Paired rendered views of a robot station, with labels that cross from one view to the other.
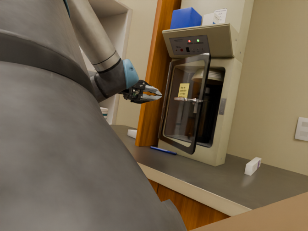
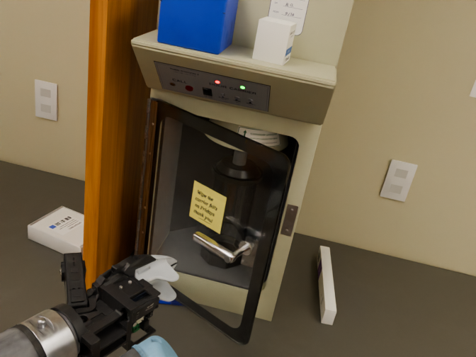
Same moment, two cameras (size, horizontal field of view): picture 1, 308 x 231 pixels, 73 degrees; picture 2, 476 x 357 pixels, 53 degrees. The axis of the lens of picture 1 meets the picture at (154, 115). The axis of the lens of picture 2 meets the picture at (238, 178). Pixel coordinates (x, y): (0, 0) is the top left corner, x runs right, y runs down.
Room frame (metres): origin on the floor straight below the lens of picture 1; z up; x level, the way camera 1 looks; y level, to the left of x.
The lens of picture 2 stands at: (0.27, 0.25, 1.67)
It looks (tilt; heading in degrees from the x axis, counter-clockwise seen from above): 26 degrees down; 328
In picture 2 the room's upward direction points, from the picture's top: 11 degrees clockwise
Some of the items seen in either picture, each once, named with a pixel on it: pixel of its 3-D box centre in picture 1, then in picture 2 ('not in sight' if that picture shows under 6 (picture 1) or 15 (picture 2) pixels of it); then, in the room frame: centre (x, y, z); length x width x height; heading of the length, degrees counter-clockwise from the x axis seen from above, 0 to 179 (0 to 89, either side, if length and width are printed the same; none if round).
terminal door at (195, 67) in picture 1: (180, 102); (200, 224); (0.94, -0.11, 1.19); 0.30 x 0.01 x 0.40; 25
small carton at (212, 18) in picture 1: (210, 23); (274, 40); (0.91, -0.18, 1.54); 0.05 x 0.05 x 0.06; 45
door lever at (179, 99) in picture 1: (184, 99); (221, 244); (0.86, -0.11, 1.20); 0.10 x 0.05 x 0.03; 25
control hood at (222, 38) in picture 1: (196, 42); (233, 83); (0.94, -0.13, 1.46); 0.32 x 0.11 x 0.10; 51
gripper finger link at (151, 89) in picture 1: (153, 90); (163, 270); (0.80, 0.02, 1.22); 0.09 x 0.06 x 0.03; 115
